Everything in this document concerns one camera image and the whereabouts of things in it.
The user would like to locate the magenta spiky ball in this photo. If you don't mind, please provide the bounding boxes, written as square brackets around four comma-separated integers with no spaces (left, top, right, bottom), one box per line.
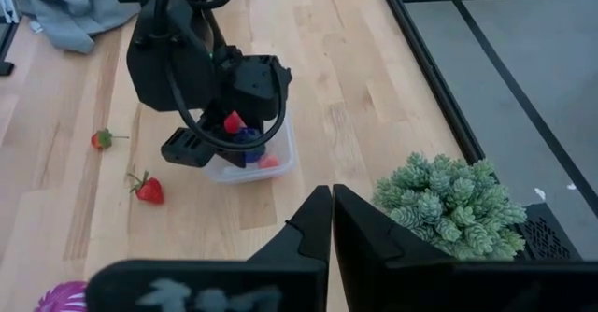
[33,280,90,312]

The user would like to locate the small pink toy fruit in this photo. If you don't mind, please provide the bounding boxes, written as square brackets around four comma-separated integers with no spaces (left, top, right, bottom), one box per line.
[257,154,282,171]

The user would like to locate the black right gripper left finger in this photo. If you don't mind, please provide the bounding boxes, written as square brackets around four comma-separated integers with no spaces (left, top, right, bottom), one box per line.
[85,184,334,312]

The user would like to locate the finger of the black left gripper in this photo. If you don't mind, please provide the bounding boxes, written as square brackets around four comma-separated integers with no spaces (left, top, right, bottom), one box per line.
[161,110,247,169]
[245,115,267,134]

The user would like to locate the green artificial succulent plant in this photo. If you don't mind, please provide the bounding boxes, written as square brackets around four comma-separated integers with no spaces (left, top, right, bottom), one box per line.
[371,150,529,262]

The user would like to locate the purple toy grape bunch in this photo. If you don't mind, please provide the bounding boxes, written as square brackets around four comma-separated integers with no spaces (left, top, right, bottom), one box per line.
[232,127,268,164]

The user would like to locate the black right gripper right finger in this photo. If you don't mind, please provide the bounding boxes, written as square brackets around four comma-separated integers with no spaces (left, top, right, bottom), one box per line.
[332,183,598,312]

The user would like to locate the black perforated computer case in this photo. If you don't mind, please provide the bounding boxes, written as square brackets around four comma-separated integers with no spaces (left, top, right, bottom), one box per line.
[511,202,584,262]

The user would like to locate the crumpled grey cloth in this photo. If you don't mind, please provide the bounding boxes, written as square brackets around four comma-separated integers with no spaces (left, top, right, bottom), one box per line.
[16,0,141,55]

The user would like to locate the clear plastic tupperware container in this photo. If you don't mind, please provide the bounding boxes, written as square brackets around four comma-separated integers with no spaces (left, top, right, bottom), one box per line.
[201,108,299,186]

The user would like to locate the red toy strawberry green leaves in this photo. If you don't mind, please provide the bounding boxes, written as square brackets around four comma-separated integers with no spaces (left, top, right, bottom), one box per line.
[126,169,166,206]

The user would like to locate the round red toy fruit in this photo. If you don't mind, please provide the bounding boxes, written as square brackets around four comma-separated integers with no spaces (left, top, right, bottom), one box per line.
[222,109,248,135]

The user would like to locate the small red strawberry with stem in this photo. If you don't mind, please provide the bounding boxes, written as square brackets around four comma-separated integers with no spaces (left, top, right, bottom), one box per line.
[90,127,131,152]

